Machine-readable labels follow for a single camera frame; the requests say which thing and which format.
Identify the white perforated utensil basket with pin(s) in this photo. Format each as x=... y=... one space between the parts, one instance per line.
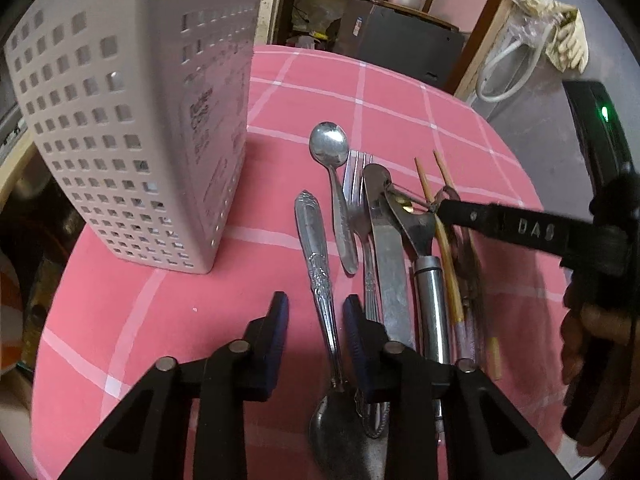
x=125 y=110

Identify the steel fork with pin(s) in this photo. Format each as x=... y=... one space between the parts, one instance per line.
x=356 y=195

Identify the wooden cutting board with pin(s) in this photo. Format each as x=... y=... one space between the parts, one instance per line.
x=430 y=16

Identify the pink checkered tablecloth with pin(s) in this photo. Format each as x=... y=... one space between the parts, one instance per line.
x=175 y=310

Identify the dark brown chopstick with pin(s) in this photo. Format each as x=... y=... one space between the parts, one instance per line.
x=469 y=260

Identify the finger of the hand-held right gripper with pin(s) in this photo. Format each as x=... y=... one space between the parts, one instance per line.
x=465 y=214

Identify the grey refrigerator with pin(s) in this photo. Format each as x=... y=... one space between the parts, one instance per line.
x=400 y=40

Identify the steel table knife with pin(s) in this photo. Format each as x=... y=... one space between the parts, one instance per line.
x=390 y=260

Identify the small steel spoon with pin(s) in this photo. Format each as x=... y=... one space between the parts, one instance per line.
x=328 y=142

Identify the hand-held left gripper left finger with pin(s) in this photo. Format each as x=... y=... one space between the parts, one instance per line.
x=274 y=340

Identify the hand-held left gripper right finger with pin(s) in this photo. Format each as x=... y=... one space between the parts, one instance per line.
x=356 y=340

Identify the person's right hand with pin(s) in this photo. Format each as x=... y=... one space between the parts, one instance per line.
x=605 y=322

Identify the bamboo chopstick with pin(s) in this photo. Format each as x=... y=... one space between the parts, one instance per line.
x=425 y=185
x=494 y=360

